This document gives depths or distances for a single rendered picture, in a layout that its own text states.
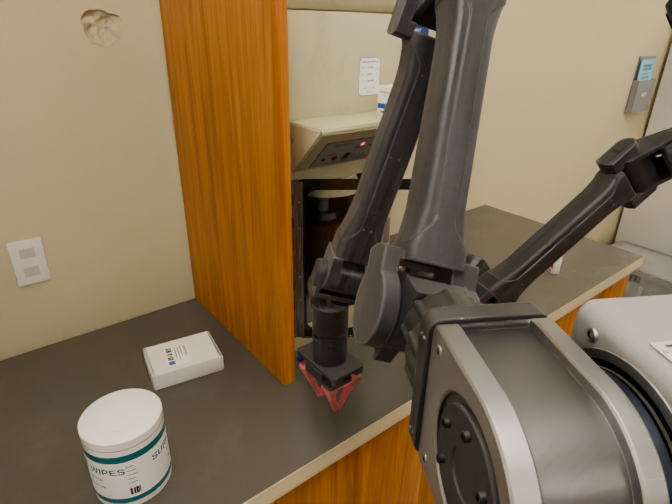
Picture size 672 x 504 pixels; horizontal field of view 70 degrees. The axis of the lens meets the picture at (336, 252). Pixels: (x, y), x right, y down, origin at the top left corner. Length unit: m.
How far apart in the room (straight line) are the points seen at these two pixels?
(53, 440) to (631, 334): 1.03
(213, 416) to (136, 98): 0.78
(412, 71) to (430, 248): 0.26
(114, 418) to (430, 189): 0.66
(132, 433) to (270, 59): 0.65
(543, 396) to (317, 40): 0.85
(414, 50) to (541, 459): 0.49
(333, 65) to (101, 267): 0.79
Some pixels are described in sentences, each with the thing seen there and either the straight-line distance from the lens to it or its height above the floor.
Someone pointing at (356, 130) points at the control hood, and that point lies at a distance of 0.97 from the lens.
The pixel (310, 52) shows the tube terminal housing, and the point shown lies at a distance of 1.02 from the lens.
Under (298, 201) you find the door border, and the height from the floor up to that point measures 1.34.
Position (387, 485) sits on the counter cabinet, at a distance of 1.33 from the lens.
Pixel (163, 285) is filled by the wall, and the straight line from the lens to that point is 1.48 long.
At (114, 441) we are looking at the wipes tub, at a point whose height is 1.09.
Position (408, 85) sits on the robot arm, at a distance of 0.64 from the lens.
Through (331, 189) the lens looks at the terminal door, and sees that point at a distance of 1.03.
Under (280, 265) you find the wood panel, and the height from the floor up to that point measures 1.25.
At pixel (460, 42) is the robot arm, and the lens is 0.54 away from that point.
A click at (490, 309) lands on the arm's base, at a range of 0.34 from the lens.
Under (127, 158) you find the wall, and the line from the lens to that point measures 1.34.
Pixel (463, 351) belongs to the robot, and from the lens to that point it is 0.30.
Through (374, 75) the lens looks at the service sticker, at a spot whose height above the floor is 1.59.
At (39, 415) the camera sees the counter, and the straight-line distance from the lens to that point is 1.22.
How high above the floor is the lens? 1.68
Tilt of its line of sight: 25 degrees down
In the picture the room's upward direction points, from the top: 1 degrees clockwise
